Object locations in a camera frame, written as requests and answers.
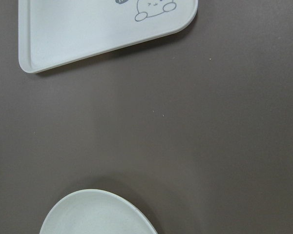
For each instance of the white rabbit tray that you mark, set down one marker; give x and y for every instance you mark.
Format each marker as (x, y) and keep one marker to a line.
(52, 33)

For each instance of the white round plate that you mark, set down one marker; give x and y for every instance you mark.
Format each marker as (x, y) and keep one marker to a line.
(94, 211)

